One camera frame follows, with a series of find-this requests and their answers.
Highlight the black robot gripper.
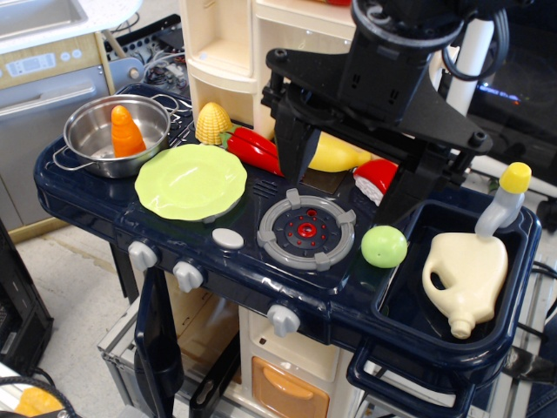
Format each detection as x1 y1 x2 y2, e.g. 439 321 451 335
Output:
262 25 493 226

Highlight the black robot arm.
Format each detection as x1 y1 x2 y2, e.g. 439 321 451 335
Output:
262 1 512 225

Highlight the green toy pear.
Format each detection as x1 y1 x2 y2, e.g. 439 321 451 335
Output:
361 226 408 268

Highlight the light green plastic plate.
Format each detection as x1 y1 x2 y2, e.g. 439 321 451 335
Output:
135 145 247 221

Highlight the yellow toy banana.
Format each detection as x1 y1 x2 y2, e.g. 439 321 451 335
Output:
309 132 373 172

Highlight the red white toy sushi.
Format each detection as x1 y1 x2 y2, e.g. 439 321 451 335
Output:
353 159 398 206

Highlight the grey toy stove burner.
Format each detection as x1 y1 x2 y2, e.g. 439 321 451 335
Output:
257 188 357 272

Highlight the red toy pepper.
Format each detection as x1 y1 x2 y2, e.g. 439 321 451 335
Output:
219 125 284 177

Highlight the yellow toy corn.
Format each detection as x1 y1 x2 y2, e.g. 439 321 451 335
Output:
195 102 232 145

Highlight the dark blue toy kitchen counter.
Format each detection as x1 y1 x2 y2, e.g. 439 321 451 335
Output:
34 83 543 410

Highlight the grey oval button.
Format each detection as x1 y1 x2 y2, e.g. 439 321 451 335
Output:
211 228 245 250

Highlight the grey toy faucet yellow cap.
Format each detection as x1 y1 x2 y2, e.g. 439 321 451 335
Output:
474 162 532 238

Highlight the cream toy jug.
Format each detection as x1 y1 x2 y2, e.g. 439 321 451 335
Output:
422 233 508 340

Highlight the black monitor screen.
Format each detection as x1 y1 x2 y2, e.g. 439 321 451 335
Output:
468 18 556 198

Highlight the white pole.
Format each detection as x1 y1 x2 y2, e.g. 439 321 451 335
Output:
446 19 494 116

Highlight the cream toy kitchen shelf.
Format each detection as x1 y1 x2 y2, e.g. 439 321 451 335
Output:
179 0 355 138

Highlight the grey right stove knob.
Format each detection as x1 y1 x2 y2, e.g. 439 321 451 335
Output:
267 304 300 338

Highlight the grey stove knob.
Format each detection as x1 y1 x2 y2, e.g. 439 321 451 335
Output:
172 261 204 293
267 304 300 338
128 241 158 272

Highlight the grey middle stove knob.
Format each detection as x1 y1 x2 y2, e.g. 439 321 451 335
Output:
172 261 204 293

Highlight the orange toy carrot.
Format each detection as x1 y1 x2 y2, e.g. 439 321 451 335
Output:
111 105 146 158

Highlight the grey left stove knob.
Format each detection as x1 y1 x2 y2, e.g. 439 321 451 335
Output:
128 241 158 272

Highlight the orange toy drawer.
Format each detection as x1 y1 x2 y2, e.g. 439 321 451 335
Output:
252 357 330 418

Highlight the stainless steel pot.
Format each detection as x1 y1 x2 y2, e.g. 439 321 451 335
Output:
53 94 179 179

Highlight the dark blue oven door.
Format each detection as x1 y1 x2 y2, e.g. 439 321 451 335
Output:
134 267 184 417

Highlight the grey toy dishwasher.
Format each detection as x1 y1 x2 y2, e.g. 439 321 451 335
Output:
0 0 144 232

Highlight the black box on floor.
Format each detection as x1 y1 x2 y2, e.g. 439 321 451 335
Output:
1 226 53 376

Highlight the yellow object bottom left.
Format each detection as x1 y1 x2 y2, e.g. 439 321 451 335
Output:
15 388 64 417

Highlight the black cable loop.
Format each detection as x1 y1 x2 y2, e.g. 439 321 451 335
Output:
442 8 510 83

